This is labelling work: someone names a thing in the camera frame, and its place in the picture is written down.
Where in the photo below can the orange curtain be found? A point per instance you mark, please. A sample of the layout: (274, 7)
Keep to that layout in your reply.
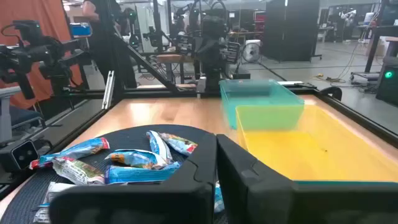
(46, 12)

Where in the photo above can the silver granola bar red print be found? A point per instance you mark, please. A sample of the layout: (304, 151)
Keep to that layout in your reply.
(77, 171)

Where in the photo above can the tall black cabinet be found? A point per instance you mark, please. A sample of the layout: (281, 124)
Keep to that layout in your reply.
(289, 31)

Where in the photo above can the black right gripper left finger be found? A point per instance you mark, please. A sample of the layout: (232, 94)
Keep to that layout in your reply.
(140, 202)

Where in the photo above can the blue lit screen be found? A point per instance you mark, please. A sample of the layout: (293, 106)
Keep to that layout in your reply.
(81, 30)

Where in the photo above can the blue granola bar red ends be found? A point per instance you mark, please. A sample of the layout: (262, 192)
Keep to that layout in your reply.
(77, 151)

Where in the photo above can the black computer green light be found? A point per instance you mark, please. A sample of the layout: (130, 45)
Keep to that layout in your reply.
(388, 84)

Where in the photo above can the black background robot arm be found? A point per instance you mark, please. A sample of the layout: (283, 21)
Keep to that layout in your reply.
(34, 53)

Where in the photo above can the teal translucent plastic bin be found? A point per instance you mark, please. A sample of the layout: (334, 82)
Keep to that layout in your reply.
(248, 93)

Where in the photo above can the white blue granola bar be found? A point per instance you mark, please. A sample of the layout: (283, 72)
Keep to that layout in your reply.
(158, 144)

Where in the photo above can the white floor fan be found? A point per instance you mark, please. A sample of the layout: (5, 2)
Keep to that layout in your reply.
(251, 51)

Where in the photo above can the black aluminium table frame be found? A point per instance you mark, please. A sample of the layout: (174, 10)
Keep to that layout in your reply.
(149, 92)

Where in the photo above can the person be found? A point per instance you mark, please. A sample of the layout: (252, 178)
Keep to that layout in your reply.
(102, 46)

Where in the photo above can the black table-level depth camera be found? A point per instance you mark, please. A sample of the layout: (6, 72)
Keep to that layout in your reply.
(23, 154)

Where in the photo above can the white granola bar wrapper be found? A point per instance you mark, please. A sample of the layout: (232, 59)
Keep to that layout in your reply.
(54, 193)

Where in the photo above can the blue grey granola bar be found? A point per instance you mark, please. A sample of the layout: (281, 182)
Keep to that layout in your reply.
(180, 143)

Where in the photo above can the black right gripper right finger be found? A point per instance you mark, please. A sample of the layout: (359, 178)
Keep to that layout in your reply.
(280, 202)

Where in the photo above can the yellow translucent plastic bin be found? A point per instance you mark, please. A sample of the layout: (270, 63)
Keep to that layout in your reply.
(311, 155)

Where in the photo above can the silver frame corner bracket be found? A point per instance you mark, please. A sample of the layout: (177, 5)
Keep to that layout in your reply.
(108, 90)

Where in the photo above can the blue granola bar orange print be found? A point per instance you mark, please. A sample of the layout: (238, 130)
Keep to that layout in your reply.
(136, 157)

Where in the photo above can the round dark woven placemat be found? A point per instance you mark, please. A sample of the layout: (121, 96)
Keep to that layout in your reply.
(124, 137)

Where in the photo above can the blue plastic bin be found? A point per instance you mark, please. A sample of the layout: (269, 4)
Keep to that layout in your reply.
(342, 183)

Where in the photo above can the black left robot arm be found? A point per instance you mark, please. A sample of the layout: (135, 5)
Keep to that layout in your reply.
(214, 46)

